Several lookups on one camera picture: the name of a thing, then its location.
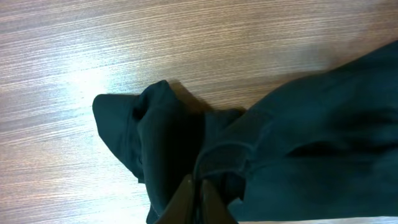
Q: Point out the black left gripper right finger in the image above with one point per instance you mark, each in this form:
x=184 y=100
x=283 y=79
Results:
x=213 y=210

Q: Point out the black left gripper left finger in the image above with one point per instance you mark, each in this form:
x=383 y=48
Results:
x=180 y=208

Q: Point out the black t-shirt with white logo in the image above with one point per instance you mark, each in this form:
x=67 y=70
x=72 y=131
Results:
x=319 y=147

